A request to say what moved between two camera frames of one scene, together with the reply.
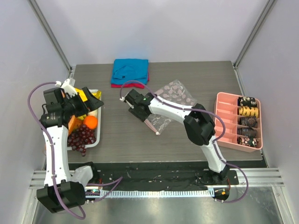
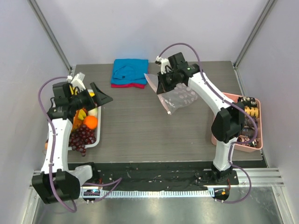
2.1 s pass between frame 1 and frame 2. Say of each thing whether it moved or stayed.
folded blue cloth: stayed
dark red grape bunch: stayed
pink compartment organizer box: stayed
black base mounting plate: stayed
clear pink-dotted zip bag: moved
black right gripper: moved
